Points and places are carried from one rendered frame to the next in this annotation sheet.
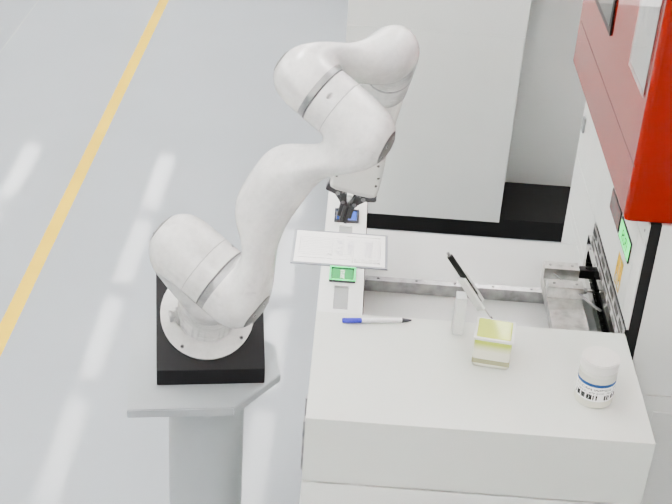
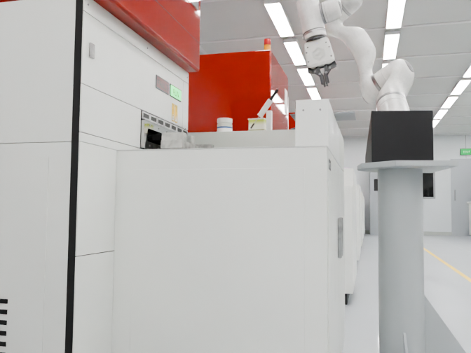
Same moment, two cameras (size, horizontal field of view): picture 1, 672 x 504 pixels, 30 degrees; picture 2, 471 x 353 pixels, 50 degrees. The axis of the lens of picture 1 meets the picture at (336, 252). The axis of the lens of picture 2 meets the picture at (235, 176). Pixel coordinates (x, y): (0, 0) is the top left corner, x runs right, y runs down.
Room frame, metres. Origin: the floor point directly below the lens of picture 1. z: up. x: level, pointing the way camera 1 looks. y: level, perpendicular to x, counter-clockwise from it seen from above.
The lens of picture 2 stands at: (4.10, 0.12, 0.64)
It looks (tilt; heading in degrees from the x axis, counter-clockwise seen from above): 4 degrees up; 194
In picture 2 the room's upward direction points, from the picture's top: 1 degrees clockwise
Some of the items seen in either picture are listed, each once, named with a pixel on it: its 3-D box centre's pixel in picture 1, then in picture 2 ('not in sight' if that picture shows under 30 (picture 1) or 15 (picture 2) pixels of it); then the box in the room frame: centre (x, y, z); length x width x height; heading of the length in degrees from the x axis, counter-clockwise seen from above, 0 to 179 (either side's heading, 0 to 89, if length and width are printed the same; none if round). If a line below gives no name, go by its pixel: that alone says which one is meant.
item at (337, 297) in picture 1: (342, 273); (320, 137); (2.40, -0.02, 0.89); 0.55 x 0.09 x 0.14; 0
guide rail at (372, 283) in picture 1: (473, 290); not in sight; (2.45, -0.32, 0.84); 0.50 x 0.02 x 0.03; 90
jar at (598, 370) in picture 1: (596, 377); (224, 129); (1.89, -0.50, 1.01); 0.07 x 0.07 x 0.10
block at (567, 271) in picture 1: (560, 270); (174, 136); (2.47, -0.52, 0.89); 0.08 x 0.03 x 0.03; 90
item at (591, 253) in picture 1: (601, 302); (167, 142); (2.34, -0.59, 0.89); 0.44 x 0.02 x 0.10; 0
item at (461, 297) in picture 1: (469, 303); (265, 115); (2.09, -0.27, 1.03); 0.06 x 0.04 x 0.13; 90
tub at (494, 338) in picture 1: (493, 343); (258, 127); (2.00, -0.31, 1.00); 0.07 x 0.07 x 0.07; 81
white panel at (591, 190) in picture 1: (605, 214); (144, 99); (2.52, -0.61, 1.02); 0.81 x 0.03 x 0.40; 0
